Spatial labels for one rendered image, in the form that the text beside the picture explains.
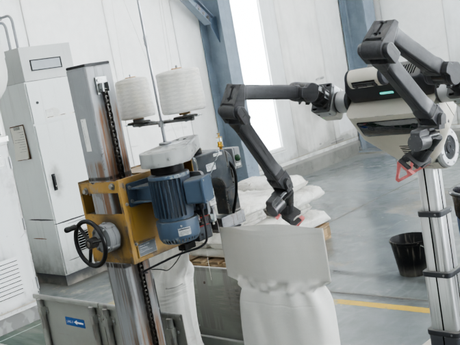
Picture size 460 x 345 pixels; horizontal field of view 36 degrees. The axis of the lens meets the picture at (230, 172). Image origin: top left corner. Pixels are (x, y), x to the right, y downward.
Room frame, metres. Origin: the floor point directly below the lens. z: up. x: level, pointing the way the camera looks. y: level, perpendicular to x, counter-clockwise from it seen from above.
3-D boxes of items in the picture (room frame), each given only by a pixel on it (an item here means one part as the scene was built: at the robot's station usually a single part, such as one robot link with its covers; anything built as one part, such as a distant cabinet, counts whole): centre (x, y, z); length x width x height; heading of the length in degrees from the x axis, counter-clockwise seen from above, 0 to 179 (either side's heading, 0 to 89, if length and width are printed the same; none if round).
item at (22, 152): (6.38, 1.82, 1.34); 0.24 x 0.04 x 0.32; 47
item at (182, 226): (2.49, 0.22, 1.21); 0.15 x 0.15 x 0.25
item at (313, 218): (6.19, -0.47, 0.20); 0.67 x 0.43 x 0.15; 137
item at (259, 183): (6.35, -0.32, 0.56); 0.67 x 0.43 x 0.15; 47
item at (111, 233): (2.52, 0.49, 1.14); 0.11 x 0.06 x 0.11; 47
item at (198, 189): (2.46, 0.12, 1.25); 0.10 x 0.08 x 0.12; 162
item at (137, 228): (2.67, 0.37, 1.18); 0.34 x 0.25 x 0.31; 137
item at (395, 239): (4.89, -1.18, 0.13); 0.30 x 0.30 x 0.26
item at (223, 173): (2.95, 0.17, 1.21); 0.30 x 0.25 x 0.30; 47
